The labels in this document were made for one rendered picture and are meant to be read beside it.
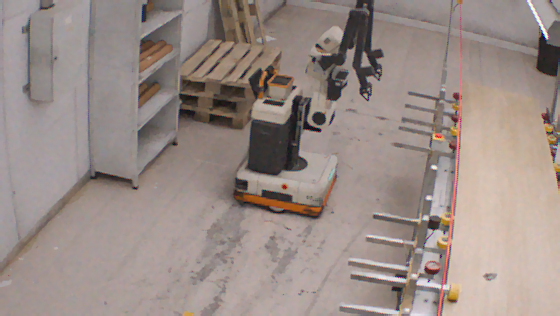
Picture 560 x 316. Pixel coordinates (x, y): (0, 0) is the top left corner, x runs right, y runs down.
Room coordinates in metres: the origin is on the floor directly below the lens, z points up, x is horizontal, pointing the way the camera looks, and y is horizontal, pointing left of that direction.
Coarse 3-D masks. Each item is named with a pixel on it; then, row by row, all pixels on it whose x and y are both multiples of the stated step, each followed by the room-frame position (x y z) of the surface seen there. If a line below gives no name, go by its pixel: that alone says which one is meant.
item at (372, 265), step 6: (354, 258) 2.83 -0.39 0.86; (348, 264) 2.81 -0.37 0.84; (354, 264) 2.81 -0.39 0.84; (360, 264) 2.80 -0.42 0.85; (366, 264) 2.79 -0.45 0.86; (372, 264) 2.79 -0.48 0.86; (378, 264) 2.79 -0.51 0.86; (384, 264) 2.79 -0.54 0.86; (390, 264) 2.79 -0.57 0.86; (378, 270) 2.78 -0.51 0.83; (384, 270) 2.77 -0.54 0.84; (390, 270) 2.77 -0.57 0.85; (396, 270) 2.76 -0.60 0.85; (402, 270) 2.75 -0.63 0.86; (420, 270) 2.75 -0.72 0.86; (420, 276) 2.73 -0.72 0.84; (426, 276) 2.72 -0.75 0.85; (432, 276) 2.72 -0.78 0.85
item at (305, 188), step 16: (304, 160) 5.02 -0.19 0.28; (320, 160) 5.03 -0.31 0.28; (336, 160) 5.11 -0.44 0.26; (240, 176) 4.71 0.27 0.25; (256, 176) 4.70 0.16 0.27; (272, 176) 4.70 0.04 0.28; (288, 176) 4.72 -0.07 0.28; (304, 176) 4.75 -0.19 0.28; (320, 176) 4.77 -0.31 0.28; (336, 176) 5.13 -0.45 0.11; (240, 192) 4.71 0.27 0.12; (256, 192) 4.68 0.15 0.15; (272, 192) 4.65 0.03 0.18; (288, 192) 4.63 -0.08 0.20; (304, 192) 4.60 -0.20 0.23; (320, 192) 4.59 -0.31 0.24; (288, 208) 4.63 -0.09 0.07; (304, 208) 4.60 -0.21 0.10; (320, 208) 4.59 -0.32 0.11
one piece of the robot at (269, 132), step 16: (272, 64) 5.08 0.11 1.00; (288, 96) 4.94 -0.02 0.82; (256, 112) 4.73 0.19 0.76; (272, 112) 4.71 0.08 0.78; (288, 112) 4.77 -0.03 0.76; (256, 128) 4.73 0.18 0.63; (272, 128) 4.70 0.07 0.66; (288, 128) 4.82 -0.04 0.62; (256, 144) 4.73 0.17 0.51; (272, 144) 4.70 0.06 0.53; (288, 144) 4.86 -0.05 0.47; (256, 160) 4.73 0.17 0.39; (272, 160) 4.70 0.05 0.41; (288, 160) 4.87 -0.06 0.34
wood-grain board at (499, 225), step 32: (480, 96) 5.21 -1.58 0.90; (512, 96) 5.33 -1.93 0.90; (480, 128) 4.52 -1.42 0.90; (512, 128) 4.60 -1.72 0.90; (544, 128) 4.69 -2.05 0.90; (480, 160) 3.97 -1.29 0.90; (512, 160) 4.02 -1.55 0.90; (544, 160) 4.08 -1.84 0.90; (480, 192) 3.53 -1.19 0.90; (512, 192) 3.56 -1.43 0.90; (544, 192) 3.59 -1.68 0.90; (480, 224) 3.15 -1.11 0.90; (512, 224) 3.17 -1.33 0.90; (544, 224) 3.19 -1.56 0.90; (480, 256) 2.83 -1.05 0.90; (512, 256) 2.84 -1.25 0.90; (544, 256) 2.84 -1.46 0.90; (480, 288) 2.55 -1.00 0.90; (512, 288) 2.55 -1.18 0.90; (544, 288) 2.54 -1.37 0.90
